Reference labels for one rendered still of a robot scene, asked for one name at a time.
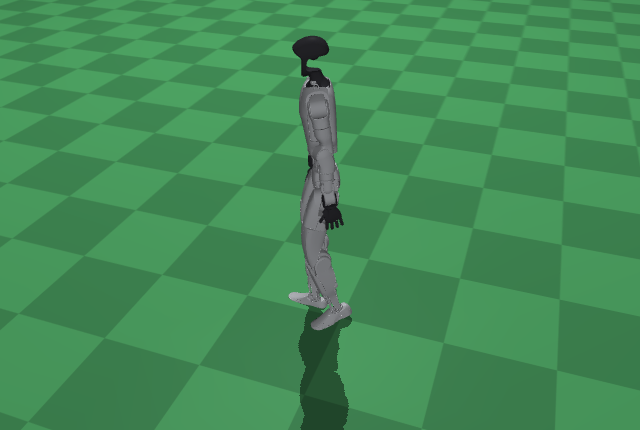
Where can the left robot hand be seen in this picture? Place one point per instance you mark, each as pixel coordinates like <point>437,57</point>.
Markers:
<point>331,214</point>

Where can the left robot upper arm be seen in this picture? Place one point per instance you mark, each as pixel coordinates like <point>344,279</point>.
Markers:
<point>318,110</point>

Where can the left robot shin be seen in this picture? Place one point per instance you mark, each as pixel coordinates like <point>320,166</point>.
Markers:
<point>325,281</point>

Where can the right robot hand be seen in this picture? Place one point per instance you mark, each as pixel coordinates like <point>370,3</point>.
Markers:
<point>310,164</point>

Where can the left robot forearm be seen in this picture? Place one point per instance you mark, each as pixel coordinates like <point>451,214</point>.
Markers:
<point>326,171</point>

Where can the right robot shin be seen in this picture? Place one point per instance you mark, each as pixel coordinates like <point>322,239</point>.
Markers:
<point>311,283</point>

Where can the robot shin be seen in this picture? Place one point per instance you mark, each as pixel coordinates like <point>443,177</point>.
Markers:
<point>325,281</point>
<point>311,283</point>

